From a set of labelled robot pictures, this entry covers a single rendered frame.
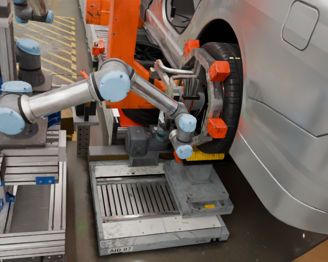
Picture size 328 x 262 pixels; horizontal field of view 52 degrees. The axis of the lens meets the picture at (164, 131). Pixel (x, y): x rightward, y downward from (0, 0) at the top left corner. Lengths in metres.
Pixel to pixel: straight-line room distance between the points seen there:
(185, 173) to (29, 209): 1.03
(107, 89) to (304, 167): 0.78
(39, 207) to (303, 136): 1.48
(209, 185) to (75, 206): 0.92
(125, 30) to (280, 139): 1.22
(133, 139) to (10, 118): 1.14
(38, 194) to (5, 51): 0.91
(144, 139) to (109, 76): 1.16
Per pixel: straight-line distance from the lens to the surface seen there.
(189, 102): 1.91
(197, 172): 2.30
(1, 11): 1.63
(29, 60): 1.94
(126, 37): 2.19
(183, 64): 2.12
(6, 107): 1.37
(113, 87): 1.26
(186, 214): 2.25
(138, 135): 2.35
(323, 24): 1.27
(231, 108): 1.73
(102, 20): 4.17
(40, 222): 2.02
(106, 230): 2.14
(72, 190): 2.48
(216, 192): 2.32
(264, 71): 1.51
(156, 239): 2.13
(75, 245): 2.17
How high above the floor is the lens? 1.73
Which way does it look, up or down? 33 degrees down
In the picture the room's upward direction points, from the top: 11 degrees clockwise
